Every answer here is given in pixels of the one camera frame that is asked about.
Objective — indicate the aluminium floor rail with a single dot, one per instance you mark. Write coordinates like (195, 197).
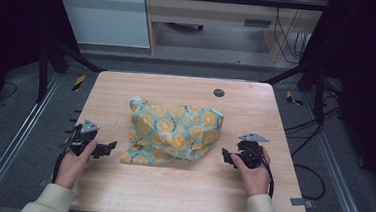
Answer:
(338, 170)
(16, 137)

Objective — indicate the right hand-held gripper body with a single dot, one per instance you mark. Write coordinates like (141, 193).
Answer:
(251, 152)

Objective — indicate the white cabinet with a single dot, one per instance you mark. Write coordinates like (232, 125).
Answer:
(108, 20)

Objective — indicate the yellow black tape strip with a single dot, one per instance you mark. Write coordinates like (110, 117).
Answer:
(79, 82)
(291, 98)

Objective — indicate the teal cloth with orange print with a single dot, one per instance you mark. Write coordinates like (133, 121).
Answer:
(174, 131)

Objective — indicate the black curtain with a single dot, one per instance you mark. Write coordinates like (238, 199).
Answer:
(368, 82)
(10, 33)

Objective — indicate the person's right hand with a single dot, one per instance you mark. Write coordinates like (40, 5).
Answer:
(256, 179)

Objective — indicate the grey round table grommet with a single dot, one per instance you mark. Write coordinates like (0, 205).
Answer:
(219, 92)

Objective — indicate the grey metal table bracket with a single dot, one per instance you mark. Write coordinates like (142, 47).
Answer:
(301, 202)

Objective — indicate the black frame post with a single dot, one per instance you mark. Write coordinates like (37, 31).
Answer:
(43, 76)
(319, 95)

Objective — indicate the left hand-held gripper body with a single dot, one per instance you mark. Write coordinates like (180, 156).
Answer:
(87, 133)

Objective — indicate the person's left hand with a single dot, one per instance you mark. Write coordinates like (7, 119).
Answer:
(71, 168)

